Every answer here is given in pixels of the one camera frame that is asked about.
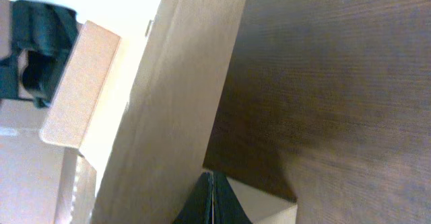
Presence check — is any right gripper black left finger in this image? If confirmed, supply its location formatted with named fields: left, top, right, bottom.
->
left=173, top=172, right=213, bottom=224

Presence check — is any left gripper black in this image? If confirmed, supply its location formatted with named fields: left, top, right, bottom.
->
left=1, top=0, right=78, bottom=108

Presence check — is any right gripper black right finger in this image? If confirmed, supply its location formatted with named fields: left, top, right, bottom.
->
left=213, top=172, right=252, bottom=224

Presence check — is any brown cardboard box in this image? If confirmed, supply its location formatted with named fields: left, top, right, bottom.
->
left=0, top=0, right=299, bottom=224

